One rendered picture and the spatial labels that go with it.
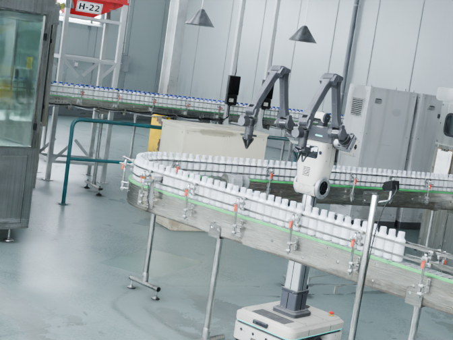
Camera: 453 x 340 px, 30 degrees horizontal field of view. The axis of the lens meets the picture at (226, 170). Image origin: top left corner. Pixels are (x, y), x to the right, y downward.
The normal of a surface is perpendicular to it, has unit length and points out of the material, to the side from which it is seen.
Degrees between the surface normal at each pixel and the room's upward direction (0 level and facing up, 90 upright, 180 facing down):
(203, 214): 90
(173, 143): 90
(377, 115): 90
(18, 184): 90
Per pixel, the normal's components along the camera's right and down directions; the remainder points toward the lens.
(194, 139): 0.48, 0.18
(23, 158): 0.72, 0.19
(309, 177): -0.68, 0.00
